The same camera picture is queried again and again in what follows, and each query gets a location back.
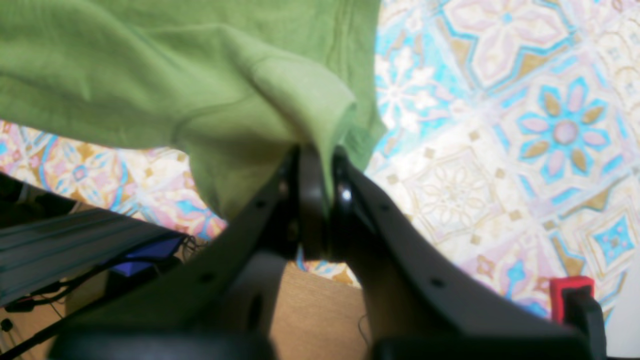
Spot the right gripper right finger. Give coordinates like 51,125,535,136
330,149,593,360

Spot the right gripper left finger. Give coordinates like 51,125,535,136
50,145,328,360

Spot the green t-shirt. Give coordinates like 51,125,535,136
0,0,386,220

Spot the orange black clamp left top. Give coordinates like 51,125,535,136
548,275,608,360

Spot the patterned tablecloth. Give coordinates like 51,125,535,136
1,0,639,321

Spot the grey aluminium frame rail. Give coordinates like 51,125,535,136
0,209,185,306

